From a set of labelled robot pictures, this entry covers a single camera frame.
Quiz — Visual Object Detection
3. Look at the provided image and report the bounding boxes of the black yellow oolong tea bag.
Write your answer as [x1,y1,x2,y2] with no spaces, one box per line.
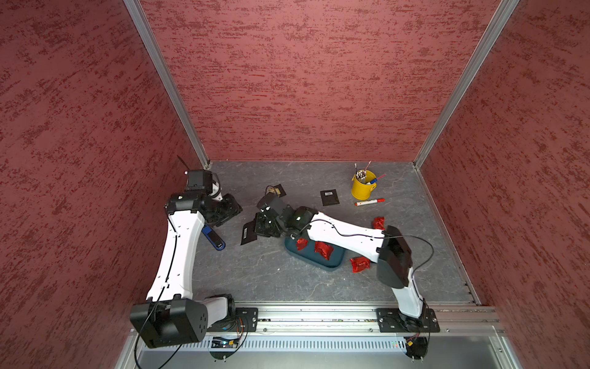
[268,184,287,197]

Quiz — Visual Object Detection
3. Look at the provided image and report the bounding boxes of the red tea bag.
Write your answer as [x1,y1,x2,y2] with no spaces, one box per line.
[296,238,308,252]
[314,241,333,261]
[372,217,385,231]
[350,256,371,274]

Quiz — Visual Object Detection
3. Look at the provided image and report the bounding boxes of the black tea bag with label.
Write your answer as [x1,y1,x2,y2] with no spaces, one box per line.
[321,189,340,206]

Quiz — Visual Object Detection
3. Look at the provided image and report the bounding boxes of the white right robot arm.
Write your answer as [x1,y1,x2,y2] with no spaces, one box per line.
[254,198,425,320]

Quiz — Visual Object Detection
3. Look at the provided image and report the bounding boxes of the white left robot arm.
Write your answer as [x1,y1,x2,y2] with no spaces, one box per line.
[130,192,242,349]

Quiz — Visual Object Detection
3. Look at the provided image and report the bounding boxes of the teal storage box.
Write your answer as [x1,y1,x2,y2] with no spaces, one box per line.
[284,233,346,272]

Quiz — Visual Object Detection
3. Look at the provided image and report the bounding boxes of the blue marker pen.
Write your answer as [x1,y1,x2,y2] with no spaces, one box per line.
[201,225,226,251]

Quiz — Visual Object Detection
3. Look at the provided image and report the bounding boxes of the yellow pen cup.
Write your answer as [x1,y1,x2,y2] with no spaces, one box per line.
[351,170,376,201]

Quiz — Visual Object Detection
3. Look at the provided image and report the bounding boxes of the red white marker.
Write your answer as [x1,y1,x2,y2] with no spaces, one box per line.
[355,198,386,207]

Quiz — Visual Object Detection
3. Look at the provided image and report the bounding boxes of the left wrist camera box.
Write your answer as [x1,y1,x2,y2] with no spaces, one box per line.
[185,169,213,195]

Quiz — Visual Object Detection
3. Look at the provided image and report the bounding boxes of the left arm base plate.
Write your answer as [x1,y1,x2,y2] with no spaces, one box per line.
[207,307,259,334]

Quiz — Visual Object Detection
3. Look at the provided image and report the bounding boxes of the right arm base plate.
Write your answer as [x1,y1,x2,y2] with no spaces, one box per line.
[376,307,440,334]

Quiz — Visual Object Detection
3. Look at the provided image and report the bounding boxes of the aluminium front rail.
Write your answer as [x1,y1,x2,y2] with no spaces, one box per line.
[235,303,504,337]

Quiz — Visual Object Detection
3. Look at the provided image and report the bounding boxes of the aluminium corner post left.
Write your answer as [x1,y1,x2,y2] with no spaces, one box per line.
[123,0,210,169]

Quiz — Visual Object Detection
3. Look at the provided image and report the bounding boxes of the aluminium corner post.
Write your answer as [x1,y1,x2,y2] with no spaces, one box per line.
[413,0,519,171]
[123,0,210,169]

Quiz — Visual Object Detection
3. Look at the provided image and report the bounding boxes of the aluminium corner post right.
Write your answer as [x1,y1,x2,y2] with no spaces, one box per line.
[413,0,519,171]

